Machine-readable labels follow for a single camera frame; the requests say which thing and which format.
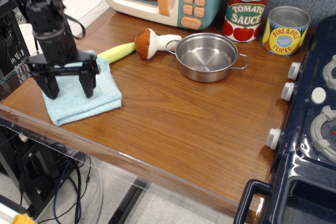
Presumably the yellow sponge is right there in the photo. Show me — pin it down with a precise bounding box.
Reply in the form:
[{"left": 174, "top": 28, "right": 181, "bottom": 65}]
[{"left": 12, "top": 214, "right": 36, "bottom": 224}]

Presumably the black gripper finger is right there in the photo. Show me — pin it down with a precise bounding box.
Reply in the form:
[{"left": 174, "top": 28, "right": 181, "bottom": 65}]
[
  {"left": 34, "top": 74, "right": 59, "bottom": 99},
  {"left": 79, "top": 64, "right": 98, "bottom": 98}
]

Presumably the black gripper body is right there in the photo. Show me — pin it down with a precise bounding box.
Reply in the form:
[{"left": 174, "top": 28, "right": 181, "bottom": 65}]
[{"left": 25, "top": 28, "right": 99, "bottom": 77}]

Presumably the pineapple slices can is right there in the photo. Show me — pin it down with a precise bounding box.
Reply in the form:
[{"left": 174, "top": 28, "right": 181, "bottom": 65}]
[{"left": 262, "top": 6, "right": 311, "bottom": 56}]

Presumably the ice cream scoop yellow handle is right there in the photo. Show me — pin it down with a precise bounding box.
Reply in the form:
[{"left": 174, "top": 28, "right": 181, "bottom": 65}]
[{"left": 98, "top": 42, "right": 135, "bottom": 64}]

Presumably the tomato sauce can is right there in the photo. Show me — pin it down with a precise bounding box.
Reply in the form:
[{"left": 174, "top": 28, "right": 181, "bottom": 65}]
[{"left": 223, "top": 0, "right": 268, "bottom": 42}]

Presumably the white stove knob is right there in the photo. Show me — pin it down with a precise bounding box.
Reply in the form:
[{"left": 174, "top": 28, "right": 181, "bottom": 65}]
[
  {"left": 266, "top": 129, "right": 281, "bottom": 150},
  {"left": 281, "top": 82, "right": 295, "bottom": 102},
  {"left": 288, "top": 62, "right": 301, "bottom": 81}
]

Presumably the small steel pot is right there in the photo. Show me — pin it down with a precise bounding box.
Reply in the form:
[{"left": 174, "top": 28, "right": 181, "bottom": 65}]
[{"left": 166, "top": 33, "right": 250, "bottom": 83}]

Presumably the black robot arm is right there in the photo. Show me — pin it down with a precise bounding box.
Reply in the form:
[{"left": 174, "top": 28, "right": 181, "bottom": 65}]
[{"left": 11, "top": 0, "right": 99, "bottom": 99}]

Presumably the plush toy mushroom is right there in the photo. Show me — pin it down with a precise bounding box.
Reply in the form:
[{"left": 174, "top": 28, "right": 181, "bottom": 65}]
[{"left": 134, "top": 28, "right": 182, "bottom": 60}]

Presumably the blue cable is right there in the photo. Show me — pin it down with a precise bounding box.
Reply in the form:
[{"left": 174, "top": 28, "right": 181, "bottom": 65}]
[{"left": 52, "top": 153, "right": 82, "bottom": 224}]

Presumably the black cable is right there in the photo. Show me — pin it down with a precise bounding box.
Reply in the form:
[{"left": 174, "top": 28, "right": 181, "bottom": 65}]
[{"left": 36, "top": 155, "right": 92, "bottom": 224}]

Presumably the light blue cloth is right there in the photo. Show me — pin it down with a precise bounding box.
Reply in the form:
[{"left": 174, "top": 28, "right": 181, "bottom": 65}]
[{"left": 43, "top": 56, "right": 122, "bottom": 126}]

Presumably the dark blue toy stove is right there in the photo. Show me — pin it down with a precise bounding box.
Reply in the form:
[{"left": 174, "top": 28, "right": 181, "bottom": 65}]
[{"left": 234, "top": 16, "right": 335, "bottom": 223}]

